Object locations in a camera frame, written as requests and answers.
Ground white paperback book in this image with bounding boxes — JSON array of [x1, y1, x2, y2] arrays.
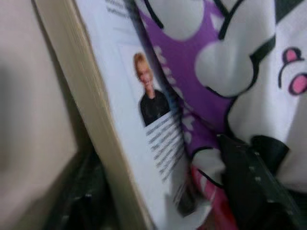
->
[[32, 0, 213, 230]]

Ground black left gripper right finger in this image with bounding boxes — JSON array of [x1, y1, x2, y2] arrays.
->
[[217, 133, 307, 230]]

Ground cream Kuromi print pillow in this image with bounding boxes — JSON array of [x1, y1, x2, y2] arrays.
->
[[130, 0, 307, 230]]

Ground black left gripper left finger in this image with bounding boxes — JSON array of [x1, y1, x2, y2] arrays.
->
[[45, 148, 135, 230]]

